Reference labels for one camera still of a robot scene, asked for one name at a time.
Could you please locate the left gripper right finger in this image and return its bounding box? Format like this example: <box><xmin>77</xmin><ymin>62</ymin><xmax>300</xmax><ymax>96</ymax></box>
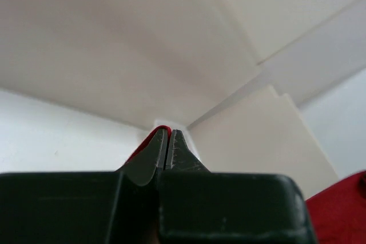
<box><xmin>158</xmin><ymin>130</ymin><xmax>317</xmax><ymax>243</ymax></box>

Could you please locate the red t shirt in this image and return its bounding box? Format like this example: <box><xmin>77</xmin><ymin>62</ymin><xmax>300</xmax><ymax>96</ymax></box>
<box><xmin>120</xmin><ymin>125</ymin><xmax>366</xmax><ymax>244</ymax></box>

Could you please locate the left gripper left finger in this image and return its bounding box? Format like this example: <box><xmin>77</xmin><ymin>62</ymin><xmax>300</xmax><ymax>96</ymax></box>
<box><xmin>1</xmin><ymin>128</ymin><xmax>169</xmax><ymax>243</ymax></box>

